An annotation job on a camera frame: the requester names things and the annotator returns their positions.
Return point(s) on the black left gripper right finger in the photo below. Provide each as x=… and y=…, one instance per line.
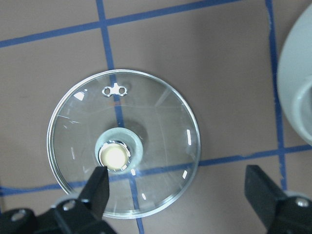
x=281, y=212

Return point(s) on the glass pot lid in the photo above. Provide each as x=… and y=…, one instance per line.
x=147, y=119

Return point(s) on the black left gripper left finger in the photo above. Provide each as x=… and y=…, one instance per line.
x=82, y=213

